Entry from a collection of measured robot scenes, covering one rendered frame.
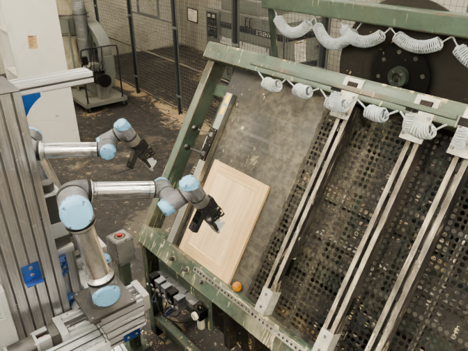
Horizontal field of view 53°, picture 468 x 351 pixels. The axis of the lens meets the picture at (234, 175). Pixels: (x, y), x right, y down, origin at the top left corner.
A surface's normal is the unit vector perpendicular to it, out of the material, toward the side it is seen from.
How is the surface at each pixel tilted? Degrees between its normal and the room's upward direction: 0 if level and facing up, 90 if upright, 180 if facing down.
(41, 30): 90
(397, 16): 90
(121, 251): 90
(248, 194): 59
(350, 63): 90
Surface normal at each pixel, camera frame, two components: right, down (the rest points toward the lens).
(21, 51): 0.61, 0.37
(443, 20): -0.74, 0.32
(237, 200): -0.64, -0.18
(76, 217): 0.39, 0.31
